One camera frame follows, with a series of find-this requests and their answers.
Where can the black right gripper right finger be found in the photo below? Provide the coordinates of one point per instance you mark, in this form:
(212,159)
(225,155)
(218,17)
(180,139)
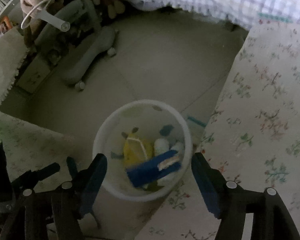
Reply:
(230,203)

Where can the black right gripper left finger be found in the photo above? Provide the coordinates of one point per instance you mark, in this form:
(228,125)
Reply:
(64,206)

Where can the dark blue small box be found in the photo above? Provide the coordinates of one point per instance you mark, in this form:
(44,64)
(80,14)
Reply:
(154,169)

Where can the yellow snack bag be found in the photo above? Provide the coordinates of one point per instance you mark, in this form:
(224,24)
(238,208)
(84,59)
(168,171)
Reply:
(136,149)

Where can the white plastic bottle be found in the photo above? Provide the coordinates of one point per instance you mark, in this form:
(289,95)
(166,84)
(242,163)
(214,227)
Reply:
(161,146)

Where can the white round trash bin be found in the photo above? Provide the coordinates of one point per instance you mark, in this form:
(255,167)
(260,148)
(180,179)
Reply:
(150,119)

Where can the floral cloth left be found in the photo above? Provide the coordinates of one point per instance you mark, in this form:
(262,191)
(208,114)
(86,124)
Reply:
(30,147)

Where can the floral bed sheet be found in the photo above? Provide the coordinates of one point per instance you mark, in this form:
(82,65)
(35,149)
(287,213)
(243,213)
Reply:
(253,135)

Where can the beige fringed blanket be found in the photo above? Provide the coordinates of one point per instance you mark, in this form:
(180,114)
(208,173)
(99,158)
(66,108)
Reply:
(12,54)

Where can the grey wheeled chair base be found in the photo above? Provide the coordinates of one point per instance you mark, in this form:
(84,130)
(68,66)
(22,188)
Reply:
(74,65)

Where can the teal handled tool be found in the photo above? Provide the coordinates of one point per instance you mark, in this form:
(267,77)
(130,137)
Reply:
(196,121)

